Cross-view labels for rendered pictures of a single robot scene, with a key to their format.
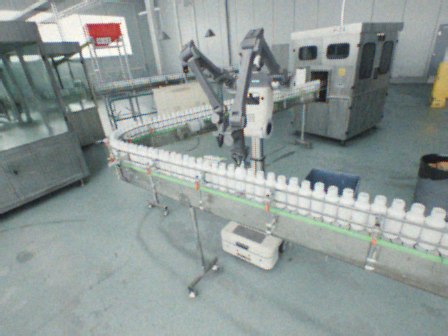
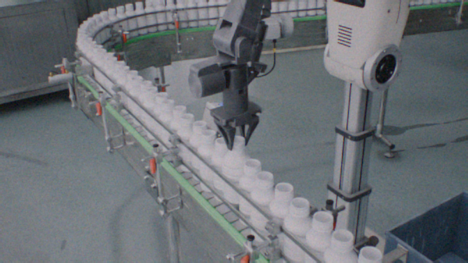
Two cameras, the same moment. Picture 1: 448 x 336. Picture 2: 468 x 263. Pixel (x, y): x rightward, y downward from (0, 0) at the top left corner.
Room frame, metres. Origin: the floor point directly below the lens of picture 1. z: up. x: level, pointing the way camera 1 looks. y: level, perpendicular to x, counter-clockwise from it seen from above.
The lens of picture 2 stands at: (0.26, -0.44, 1.73)
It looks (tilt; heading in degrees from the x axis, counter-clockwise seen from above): 28 degrees down; 21
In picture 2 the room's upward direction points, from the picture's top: 2 degrees counter-clockwise
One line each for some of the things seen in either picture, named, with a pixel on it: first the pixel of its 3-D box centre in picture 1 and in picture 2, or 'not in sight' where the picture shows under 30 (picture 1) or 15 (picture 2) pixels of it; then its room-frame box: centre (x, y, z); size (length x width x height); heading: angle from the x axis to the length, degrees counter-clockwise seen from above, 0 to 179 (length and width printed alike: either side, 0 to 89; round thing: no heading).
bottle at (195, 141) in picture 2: (216, 174); (201, 150); (1.28, 0.05, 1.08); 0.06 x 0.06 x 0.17
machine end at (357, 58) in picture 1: (340, 83); not in sight; (4.96, -2.55, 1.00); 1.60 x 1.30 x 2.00; 124
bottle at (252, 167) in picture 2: (251, 183); (252, 193); (1.13, -0.15, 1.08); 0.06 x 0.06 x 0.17
